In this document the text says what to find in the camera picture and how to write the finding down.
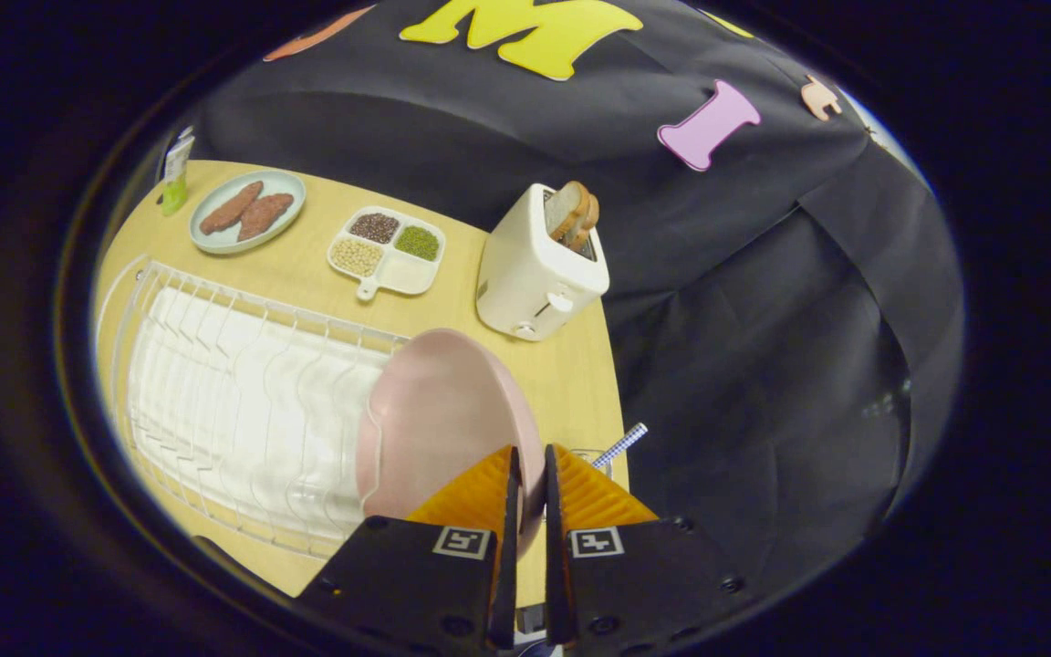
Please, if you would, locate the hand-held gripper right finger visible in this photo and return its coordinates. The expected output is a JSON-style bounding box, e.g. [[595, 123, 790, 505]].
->
[[544, 443, 754, 653]]

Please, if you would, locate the spoon with blue checked handle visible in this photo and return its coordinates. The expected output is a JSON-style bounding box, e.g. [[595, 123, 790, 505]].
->
[[591, 422, 650, 471]]

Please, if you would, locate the white divided dish with beans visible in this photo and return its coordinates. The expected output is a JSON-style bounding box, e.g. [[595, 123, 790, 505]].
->
[[326, 206, 447, 303]]

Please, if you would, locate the brown meat patty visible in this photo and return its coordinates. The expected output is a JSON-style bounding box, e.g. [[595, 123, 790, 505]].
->
[[236, 193, 296, 243], [199, 181, 265, 236]]

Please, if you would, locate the white wire dish rack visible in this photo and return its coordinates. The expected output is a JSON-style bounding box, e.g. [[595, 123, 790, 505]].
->
[[97, 257, 412, 559]]

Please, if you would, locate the white toaster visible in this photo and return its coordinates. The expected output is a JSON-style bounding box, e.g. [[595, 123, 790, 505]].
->
[[475, 182, 610, 343]]

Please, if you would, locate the light blue plate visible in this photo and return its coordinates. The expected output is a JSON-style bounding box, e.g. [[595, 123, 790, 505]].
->
[[189, 170, 307, 256]]

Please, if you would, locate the brown bread slice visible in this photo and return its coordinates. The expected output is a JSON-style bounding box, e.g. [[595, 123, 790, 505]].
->
[[544, 180, 590, 243], [562, 190, 601, 254]]

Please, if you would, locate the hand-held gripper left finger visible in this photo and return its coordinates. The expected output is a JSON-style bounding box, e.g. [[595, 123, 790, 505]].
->
[[293, 445, 524, 653]]

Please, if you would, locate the clear cutlery basket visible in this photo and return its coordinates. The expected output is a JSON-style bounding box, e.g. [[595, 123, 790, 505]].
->
[[569, 447, 615, 480]]

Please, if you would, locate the pink plate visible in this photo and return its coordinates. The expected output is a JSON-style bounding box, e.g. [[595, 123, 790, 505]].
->
[[355, 328, 546, 530]]

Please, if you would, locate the green and white bottle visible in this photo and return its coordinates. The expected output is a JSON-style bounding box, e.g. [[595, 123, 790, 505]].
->
[[159, 128, 196, 217]]

